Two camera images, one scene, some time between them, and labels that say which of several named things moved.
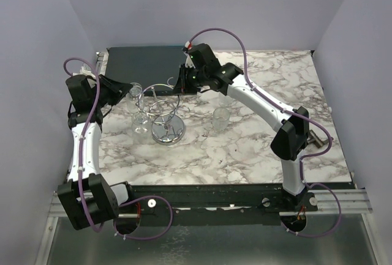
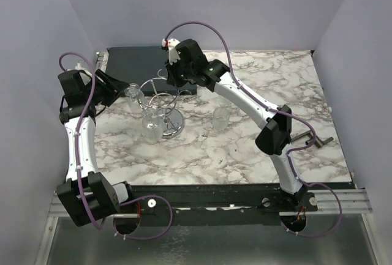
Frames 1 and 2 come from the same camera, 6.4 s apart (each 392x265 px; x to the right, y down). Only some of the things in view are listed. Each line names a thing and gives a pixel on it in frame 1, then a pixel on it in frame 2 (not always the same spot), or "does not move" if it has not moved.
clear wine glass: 220,119 to 225,103
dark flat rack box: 157,69 does not move
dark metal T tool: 315,139 does not move
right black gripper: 182,86 to 172,79
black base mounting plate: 217,204 does not move
